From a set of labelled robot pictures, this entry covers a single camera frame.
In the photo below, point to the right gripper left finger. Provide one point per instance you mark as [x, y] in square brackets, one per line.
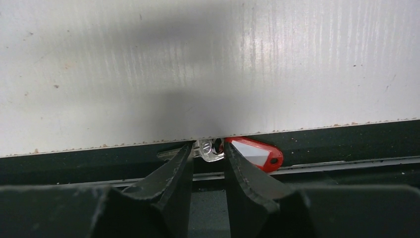
[157, 206]

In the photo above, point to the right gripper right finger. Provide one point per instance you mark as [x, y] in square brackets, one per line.
[260, 206]

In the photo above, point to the aluminium front rail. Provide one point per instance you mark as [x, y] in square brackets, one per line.
[294, 169]

